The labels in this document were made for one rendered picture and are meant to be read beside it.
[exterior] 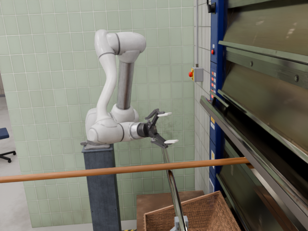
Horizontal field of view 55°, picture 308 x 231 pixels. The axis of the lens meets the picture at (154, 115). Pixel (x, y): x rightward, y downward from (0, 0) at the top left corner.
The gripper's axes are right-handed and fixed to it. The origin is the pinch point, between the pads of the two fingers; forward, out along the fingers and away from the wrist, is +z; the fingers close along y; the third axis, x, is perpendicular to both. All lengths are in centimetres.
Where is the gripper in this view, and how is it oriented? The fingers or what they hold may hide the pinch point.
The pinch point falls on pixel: (171, 127)
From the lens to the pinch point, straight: 139.9
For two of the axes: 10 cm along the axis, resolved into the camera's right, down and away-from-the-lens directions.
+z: 6.9, -1.0, -7.2
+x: -6.8, 2.5, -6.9
